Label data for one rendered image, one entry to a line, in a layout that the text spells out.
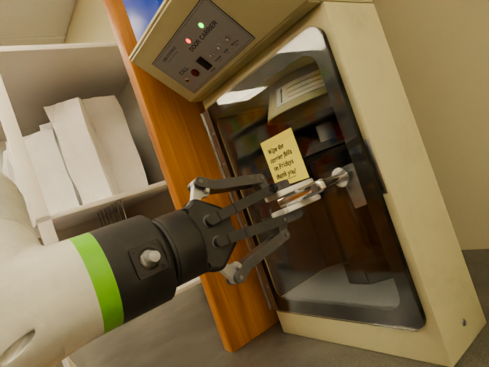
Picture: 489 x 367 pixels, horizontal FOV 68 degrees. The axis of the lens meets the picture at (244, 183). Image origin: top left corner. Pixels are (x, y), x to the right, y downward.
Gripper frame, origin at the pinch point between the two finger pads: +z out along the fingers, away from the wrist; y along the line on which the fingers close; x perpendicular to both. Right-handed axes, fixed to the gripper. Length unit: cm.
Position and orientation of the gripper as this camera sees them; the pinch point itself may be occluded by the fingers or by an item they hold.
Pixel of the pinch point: (292, 197)
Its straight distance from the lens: 49.8
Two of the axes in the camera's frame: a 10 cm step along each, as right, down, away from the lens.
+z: 7.6, -2.7, 5.9
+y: -3.9, -9.1, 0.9
